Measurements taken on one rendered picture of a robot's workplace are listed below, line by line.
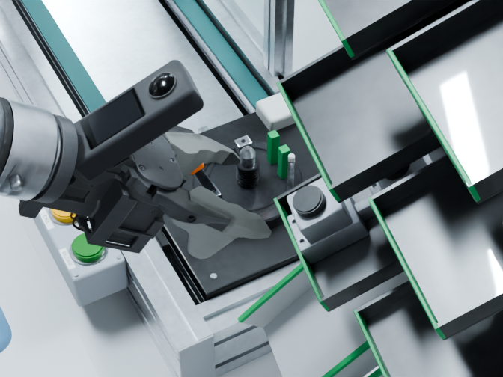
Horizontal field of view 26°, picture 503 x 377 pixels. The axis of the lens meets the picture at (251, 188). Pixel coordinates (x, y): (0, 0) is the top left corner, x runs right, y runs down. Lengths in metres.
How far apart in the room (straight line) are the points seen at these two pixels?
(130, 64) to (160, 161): 0.75
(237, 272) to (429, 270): 0.50
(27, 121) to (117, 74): 0.80
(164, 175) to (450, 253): 0.24
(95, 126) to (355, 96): 0.23
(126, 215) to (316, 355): 0.36
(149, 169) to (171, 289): 0.44
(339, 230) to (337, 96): 0.14
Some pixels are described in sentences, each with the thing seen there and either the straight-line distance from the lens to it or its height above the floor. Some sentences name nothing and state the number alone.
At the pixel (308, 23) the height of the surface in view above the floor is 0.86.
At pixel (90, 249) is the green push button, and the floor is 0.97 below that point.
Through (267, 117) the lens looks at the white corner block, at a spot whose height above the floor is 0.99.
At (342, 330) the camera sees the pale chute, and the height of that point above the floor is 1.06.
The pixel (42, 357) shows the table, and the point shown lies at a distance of 1.41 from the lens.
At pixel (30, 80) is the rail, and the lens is 1.58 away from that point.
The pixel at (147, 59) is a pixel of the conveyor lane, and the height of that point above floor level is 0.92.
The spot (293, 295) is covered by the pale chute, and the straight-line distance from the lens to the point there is 1.21.
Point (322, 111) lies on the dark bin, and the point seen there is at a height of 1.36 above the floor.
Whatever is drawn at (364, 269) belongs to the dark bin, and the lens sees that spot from 1.03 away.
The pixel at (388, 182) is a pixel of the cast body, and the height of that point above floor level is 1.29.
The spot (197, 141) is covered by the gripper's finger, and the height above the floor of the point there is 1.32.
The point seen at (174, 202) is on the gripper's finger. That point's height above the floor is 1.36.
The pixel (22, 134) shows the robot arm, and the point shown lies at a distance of 0.84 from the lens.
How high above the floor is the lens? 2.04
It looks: 50 degrees down
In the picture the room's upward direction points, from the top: straight up
